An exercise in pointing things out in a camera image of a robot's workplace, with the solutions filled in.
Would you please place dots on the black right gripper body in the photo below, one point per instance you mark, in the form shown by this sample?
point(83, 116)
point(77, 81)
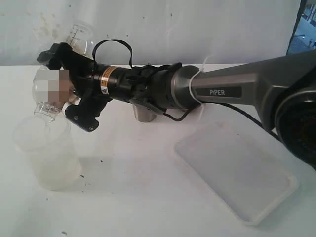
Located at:
point(85, 80)

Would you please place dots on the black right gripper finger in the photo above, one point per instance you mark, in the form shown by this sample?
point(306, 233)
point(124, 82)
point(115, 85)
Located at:
point(48, 57)

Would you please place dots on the clear plastic shaker lid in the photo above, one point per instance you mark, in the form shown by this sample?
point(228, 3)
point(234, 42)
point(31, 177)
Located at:
point(45, 93)

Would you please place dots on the stainless steel tumbler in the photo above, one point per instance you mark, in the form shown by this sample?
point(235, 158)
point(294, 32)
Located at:
point(143, 114)

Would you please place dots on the clear plastic shaker cup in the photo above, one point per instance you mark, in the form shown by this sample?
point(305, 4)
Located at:
point(80, 38)

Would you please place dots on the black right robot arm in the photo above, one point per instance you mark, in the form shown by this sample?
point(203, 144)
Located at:
point(282, 90)

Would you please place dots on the translucent white plastic container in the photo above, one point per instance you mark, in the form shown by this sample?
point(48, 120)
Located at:
point(49, 148)

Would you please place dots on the white zip tie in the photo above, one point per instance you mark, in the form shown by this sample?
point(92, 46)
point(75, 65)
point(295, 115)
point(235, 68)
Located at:
point(195, 82)

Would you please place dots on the white rectangular plastic tray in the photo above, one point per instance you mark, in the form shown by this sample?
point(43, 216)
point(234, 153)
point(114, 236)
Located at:
point(249, 181)

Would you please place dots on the dark metal frame post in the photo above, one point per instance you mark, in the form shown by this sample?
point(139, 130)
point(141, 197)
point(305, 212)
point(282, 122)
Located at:
point(298, 17)

